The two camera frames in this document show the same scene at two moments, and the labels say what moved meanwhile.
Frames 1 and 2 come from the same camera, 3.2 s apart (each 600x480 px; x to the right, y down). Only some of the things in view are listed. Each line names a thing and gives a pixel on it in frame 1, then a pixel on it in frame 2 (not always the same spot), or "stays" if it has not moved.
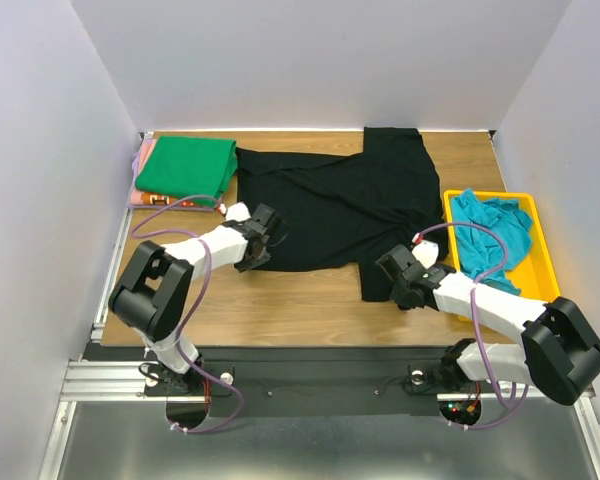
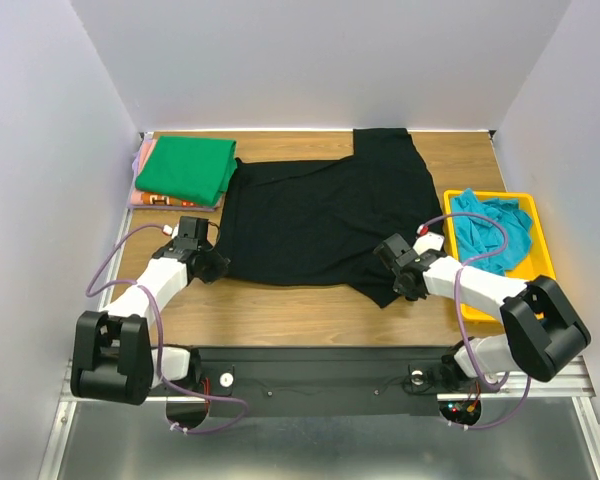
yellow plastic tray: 537,276 stays
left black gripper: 246,265 -> 220,267
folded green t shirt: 184,166 stays
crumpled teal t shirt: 480,251 stays
